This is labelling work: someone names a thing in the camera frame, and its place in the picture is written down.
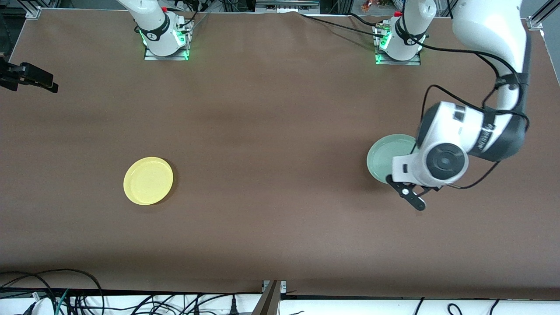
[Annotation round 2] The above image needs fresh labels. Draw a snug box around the light green plate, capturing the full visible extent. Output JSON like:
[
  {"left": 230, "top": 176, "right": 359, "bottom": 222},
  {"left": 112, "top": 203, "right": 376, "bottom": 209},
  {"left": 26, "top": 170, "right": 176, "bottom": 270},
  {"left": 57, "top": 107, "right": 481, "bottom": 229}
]
[{"left": 367, "top": 133, "right": 419, "bottom": 184}]

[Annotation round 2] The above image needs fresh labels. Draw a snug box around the yellow plate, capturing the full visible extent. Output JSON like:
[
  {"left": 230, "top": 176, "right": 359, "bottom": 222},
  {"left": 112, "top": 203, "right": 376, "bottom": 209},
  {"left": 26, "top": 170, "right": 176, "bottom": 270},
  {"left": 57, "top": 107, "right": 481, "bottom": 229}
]
[{"left": 123, "top": 157, "right": 174, "bottom": 206}]

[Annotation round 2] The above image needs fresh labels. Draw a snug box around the brown table cover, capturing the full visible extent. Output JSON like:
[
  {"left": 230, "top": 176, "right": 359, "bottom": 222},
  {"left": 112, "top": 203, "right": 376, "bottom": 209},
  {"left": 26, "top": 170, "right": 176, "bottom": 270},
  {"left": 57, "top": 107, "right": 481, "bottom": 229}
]
[{"left": 0, "top": 9, "right": 560, "bottom": 300}]

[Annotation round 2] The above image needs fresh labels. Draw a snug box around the grey metal table leg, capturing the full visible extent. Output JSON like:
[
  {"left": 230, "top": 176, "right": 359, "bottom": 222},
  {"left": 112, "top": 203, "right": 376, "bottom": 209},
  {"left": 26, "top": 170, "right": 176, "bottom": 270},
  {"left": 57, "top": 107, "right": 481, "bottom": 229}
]
[{"left": 252, "top": 280, "right": 281, "bottom": 315}]

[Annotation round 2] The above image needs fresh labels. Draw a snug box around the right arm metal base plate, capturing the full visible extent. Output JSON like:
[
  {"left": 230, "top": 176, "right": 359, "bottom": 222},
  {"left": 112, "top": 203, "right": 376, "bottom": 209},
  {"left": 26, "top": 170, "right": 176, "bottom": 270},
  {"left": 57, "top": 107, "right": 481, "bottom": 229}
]
[{"left": 144, "top": 20, "right": 189, "bottom": 61}]

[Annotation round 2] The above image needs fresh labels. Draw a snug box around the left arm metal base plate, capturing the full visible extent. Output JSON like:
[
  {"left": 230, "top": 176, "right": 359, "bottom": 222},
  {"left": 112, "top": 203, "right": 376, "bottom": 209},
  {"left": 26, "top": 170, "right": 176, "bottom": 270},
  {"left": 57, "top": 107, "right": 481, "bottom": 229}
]
[{"left": 375, "top": 24, "right": 421, "bottom": 66}]

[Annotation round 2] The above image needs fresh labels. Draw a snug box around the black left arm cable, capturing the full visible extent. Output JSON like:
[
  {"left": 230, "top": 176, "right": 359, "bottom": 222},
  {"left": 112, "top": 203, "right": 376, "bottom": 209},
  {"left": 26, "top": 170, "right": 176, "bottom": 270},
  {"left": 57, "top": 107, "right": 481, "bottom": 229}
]
[{"left": 409, "top": 26, "right": 531, "bottom": 191}]

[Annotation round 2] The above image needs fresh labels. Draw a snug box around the short black table cable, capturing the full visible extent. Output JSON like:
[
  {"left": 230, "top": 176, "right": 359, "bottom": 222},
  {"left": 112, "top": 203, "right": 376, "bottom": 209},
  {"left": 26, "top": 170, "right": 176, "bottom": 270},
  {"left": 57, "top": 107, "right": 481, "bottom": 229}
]
[{"left": 348, "top": 12, "right": 382, "bottom": 27}]

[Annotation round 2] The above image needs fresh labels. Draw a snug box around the long black table cable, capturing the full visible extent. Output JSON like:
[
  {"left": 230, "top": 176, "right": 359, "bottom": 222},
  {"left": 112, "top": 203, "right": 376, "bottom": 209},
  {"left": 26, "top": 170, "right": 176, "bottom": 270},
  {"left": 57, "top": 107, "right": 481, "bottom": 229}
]
[{"left": 300, "top": 13, "right": 385, "bottom": 39}]

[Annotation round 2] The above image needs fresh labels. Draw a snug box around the black looping floor cable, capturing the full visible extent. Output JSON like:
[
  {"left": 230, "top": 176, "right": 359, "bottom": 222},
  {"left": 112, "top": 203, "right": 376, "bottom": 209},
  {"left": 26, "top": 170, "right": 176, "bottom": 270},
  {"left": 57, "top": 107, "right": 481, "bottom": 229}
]
[{"left": 0, "top": 269, "right": 105, "bottom": 315}]

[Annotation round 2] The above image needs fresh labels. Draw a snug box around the silver metal frame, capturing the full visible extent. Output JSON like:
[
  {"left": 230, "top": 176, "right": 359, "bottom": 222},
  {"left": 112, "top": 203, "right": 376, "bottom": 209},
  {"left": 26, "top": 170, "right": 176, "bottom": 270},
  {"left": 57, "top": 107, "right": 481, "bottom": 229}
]
[{"left": 256, "top": 0, "right": 320, "bottom": 14}]

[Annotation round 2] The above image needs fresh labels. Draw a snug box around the green cable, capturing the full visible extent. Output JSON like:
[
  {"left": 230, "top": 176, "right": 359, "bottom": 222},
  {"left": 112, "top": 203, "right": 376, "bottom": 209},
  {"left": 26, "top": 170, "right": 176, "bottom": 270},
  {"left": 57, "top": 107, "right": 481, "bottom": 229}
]
[{"left": 56, "top": 289, "right": 70, "bottom": 315}]

